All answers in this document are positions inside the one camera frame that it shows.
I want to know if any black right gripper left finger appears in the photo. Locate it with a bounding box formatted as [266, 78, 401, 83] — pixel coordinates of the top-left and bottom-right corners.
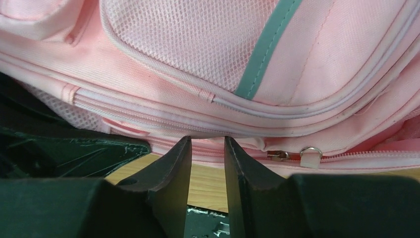
[0, 136, 192, 238]

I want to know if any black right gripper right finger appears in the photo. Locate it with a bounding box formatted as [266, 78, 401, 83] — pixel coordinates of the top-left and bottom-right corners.
[224, 137, 420, 238]

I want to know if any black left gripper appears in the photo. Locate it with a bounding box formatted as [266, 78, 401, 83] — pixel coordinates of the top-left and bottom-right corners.
[0, 73, 151, 179]

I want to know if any pink backpack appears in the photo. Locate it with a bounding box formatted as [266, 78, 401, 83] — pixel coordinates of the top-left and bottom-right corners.
[0, 0, 420, 175]

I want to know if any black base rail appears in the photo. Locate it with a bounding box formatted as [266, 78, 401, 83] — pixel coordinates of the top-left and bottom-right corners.
[184, 205, 230, 238]

